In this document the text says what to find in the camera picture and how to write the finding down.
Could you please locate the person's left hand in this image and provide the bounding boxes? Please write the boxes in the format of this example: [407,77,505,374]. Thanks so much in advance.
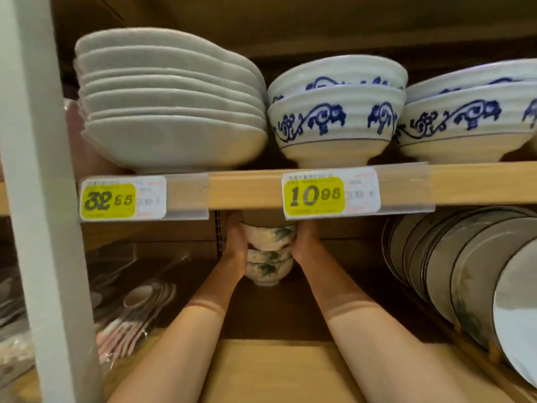
[218,212,249,282]

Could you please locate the person's right hand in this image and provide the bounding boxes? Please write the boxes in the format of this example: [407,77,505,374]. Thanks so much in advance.
[290,221,326,275]

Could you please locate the person's left forearm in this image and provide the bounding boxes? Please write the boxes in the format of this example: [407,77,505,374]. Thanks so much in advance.
[107,266,248,403]

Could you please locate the person's right forearm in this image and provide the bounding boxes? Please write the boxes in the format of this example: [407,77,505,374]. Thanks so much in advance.
[295,255,473,403]

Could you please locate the stack of large white dishes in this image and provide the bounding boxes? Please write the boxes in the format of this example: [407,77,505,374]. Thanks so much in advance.
[73,27,269,175]

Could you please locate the yellow price tag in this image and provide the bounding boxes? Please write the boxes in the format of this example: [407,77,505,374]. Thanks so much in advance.
[281,166,381,220]
[78,176,168,222]

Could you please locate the blue patterned white bowl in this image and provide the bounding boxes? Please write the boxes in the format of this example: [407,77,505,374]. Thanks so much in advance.
[267,54,409,104]
[267,83,407,169]
[404,58,537,105]
[394,81,537,165]

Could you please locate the bundle of pink ceramic spoons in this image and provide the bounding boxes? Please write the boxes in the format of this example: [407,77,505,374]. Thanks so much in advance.
[94,280,177,365]

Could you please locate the row of black-rimmed floral plates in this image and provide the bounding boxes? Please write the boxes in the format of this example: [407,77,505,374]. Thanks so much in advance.
[380,205,537,389]

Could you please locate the wooden plate rack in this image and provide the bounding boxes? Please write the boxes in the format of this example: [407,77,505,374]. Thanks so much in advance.
[402,285,537,403]

